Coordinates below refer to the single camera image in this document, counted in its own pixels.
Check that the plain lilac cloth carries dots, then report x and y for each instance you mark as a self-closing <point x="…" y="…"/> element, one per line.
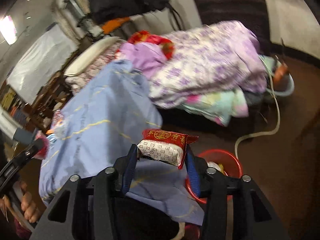
<point x="146" y="57"/>

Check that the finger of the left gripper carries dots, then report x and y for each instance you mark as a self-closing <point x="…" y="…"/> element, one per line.
<point x="9" y="173"/>

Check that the folded floral maroon quilt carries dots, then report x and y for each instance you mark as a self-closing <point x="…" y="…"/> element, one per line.
<point x="78" y="82"/>

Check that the pastel green pink blanket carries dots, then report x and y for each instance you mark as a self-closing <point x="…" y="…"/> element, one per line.
<point x="218" y="107"/>

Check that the red plastic trash basket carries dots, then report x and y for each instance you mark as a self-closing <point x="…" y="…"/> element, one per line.
<point x="219" y="159"/>

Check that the red patterned blanket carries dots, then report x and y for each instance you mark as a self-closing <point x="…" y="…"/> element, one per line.
<point x="166" y="45"/>

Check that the round clear red-paper container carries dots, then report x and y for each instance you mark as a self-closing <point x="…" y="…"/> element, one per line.
<point x="43" y="146"/>

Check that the red tissue packet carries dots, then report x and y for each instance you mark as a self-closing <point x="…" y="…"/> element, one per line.
<point x="165" y="146"/>

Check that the purple floral quilt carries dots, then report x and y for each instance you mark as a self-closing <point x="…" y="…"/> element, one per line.
<point x="211" y="58"/>

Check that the white curtain cloth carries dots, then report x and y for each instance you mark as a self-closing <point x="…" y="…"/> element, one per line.
<point x="43" y="59"/>

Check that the person's left hand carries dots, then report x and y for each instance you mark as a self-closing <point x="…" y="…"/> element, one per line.
<point x="29" y="209"/>

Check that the light blue plastic basin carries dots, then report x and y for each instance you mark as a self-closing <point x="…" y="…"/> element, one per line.
<point x="270" y="64"/>

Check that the white pillow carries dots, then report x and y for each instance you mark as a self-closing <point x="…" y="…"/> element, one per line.
<point x="89" y="55"/>

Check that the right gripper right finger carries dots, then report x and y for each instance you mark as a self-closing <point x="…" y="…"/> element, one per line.
<point x="253" y="215"/>

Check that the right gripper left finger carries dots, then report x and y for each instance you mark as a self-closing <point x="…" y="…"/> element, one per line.
<point x="86" y="208"/>

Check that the clear red plastic wrapper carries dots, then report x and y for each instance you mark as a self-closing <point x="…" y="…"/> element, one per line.
<point x="58" y="122"/>

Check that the orange rainbow medicine box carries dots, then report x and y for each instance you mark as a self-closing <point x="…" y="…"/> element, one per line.
<point x="50" y="131"/>

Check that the light blue bed sheet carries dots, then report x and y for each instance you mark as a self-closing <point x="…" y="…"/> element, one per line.
<point x="103" y="120"/>

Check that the brown pot in basin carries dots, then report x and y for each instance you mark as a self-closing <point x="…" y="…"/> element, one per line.
<point x="281" y="77"/>

